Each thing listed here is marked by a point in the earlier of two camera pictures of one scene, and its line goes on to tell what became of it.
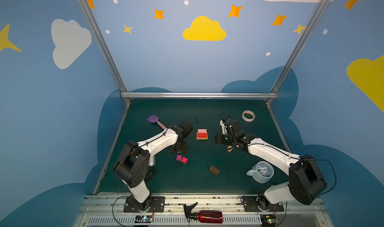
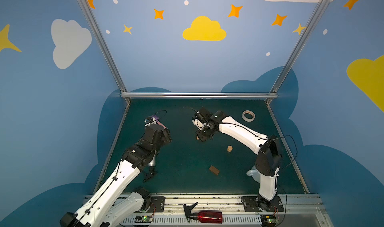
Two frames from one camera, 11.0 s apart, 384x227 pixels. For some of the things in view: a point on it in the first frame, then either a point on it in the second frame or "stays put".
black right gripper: [220, 138] → [202, 131]
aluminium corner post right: [273, 94] stays put
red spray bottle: [202, 217] stays put
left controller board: [143, 219] stays put
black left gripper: [178, 147] → [154, 126]
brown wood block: [214, 170] stays put
